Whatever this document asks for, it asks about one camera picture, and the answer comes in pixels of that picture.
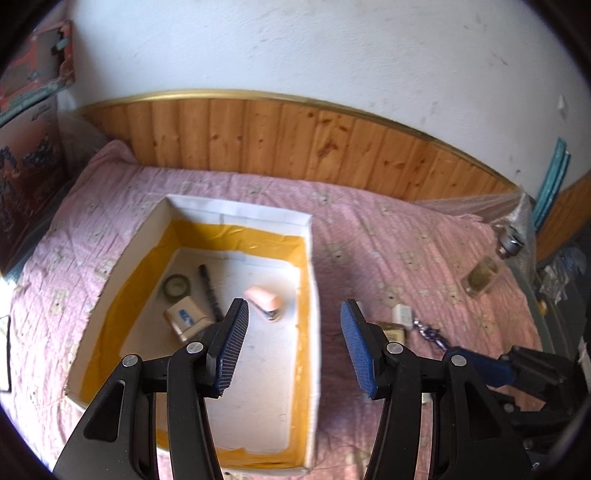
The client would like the black marker pen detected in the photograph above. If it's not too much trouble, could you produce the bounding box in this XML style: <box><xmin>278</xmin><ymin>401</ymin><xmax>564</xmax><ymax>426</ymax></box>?
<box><xmin>198</xmin><ymin>264</ymin><xmax>223</xmax><ymax>324</ymax></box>

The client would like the white cardboard box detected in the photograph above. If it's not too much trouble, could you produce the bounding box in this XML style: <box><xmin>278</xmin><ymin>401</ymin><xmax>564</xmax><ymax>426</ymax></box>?
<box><xmin>65</xmin><ymin>194</ymin><xmax>321</xmax><ymax>476</ymax></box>

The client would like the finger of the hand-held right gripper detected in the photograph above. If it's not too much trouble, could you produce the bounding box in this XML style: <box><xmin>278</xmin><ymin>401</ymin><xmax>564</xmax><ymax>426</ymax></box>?
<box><xmin>450</xmin><ymin>346</ymin><xmax>578</xmax><ymax>402</ymax></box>

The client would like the purple action figure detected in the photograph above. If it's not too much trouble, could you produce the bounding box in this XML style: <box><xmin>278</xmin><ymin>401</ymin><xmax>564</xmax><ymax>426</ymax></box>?
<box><xmin>412</xmin><ymin>318</ymin><xmax>451</xmax><ymax>354</ymax></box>

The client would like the pink printed blanket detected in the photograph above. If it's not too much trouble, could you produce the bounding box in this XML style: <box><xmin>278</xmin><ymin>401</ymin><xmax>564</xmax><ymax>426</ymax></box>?
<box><xmin>9</xmin><ymin>138</ymin><xmax>555</xmax><ymax>480</ymax></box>

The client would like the robot toy box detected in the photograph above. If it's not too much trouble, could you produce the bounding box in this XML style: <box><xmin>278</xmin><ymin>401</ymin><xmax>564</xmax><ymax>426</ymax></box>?
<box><xmin>0</xmin><ymin>95</ymin><xmax>65</xmax><ymax>273</ymax></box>

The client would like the glass bottle with metal lid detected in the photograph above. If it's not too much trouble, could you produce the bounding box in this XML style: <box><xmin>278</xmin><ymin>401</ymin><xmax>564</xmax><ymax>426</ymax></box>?
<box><xmin>464</xmin><ymin>226</ymin><xmax>525</xmax><ymax>296</ymax></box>

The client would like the small beige blue box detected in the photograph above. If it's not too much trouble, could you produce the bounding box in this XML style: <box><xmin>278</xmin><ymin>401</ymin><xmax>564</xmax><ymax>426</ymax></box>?
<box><xmin>164</xmin><ymin>296</ymin><xmax>208</xmax><ymax>343</ymax></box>

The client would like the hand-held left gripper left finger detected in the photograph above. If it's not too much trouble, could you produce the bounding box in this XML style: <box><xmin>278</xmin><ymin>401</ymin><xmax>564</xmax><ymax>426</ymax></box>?
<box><xmin>53</xmin><ymin>298</ymin><xmax>250</xmax><ymax>480</ymax></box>

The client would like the green tape roll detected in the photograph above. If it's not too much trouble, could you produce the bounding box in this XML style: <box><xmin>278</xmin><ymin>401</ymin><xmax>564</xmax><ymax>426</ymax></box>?
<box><xmin>161</xmin><ymin>274</ymin><xmax>192</xmax><ymax>303</ymax></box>

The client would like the crumpled clear plastic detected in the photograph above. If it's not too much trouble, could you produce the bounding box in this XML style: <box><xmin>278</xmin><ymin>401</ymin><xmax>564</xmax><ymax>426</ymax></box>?
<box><xmin>538</xmin><ymin>247</ymin><xmax>585</xmax><ymax>303</ymax></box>

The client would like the pink stapler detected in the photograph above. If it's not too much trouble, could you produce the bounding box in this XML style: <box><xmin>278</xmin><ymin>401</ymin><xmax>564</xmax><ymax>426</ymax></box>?
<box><xmin>244</xmin><ymin>285</ymin><xmax>284</xmax><ymax>321</ymax></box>

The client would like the teal plastic tube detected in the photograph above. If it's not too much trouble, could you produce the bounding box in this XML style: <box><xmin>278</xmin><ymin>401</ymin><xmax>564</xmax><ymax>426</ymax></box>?
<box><xmin>540</xmin><ymin>150</ymin><xmax>572</xmax><ymax>232</ymax></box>
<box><xmin>533</xmin><ymin>137</ymin><xmax>565</xmax><ymax>229</ymax></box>

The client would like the toy washing machine box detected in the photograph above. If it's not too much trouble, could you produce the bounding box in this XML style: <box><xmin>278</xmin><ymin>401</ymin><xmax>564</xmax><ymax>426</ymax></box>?
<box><xmin>0</xmin><ymin>21</ymin><xmax>77</xmax><ymax>125</ymax></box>

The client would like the cream tea box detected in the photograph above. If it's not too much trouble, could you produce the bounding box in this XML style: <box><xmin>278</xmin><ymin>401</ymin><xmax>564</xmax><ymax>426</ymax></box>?
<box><xmin>376</xmin><ymin>320</ymin><xmax>407</xmax><ymax>344</ymax></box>

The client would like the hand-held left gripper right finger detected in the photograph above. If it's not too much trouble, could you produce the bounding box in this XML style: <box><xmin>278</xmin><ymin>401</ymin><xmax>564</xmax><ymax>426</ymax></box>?
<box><xmin>341</xmin><ymin>299</ymin><xmax>534</xmax><ymax>480</ymax></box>

